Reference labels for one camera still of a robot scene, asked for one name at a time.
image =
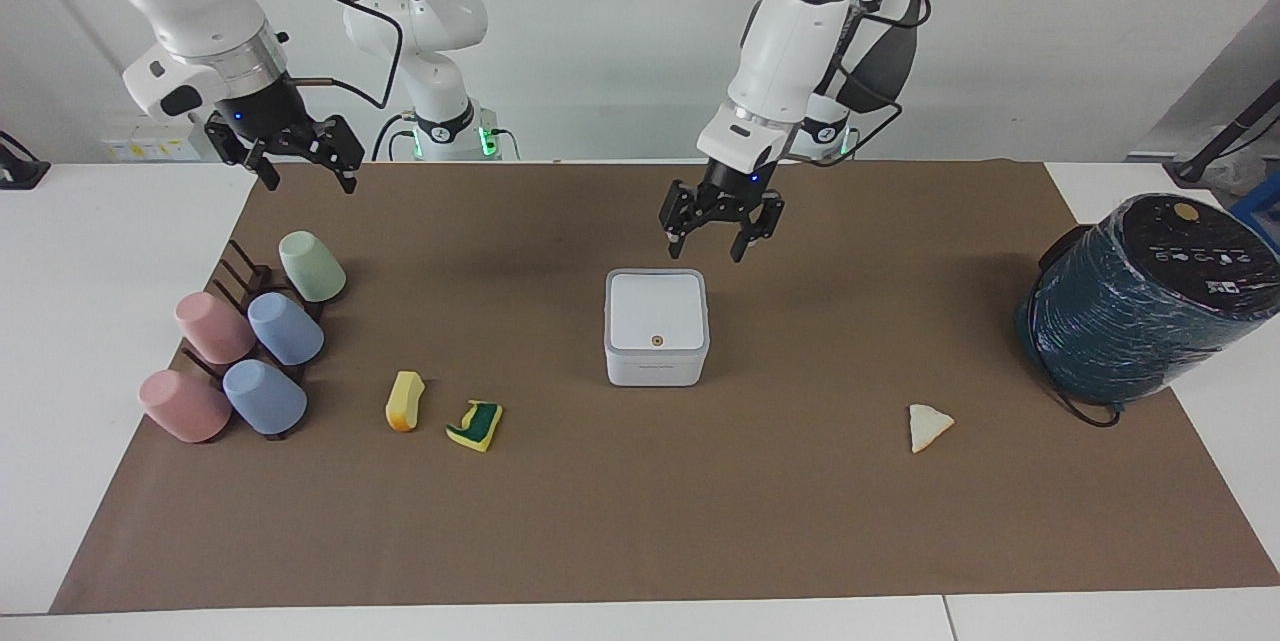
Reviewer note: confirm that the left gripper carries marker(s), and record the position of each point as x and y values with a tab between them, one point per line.
735	187

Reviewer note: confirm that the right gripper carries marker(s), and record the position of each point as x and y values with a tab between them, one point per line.
265	113

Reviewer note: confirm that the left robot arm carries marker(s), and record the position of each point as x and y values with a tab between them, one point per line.
790	41

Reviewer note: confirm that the white square trash bin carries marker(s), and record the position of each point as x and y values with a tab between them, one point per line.
657	326

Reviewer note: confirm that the light green cup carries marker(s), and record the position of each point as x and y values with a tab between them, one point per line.
312	266

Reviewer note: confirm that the dark brown cup rack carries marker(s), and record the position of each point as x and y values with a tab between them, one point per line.
245	276

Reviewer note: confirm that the blue cup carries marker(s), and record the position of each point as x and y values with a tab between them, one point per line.
264	397
286	329

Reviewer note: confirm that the pink cup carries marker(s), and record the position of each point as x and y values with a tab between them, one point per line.
184	406
213	327

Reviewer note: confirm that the black stand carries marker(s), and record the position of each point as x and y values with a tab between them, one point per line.
18	167
1228	136

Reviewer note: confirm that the white triangular scrap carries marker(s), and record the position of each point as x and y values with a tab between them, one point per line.
928	426

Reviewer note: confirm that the green and yellow sponge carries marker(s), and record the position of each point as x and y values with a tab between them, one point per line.
476	426

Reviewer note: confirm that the teal wrapped cylinder appliance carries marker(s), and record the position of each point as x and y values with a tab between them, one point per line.
1150	306

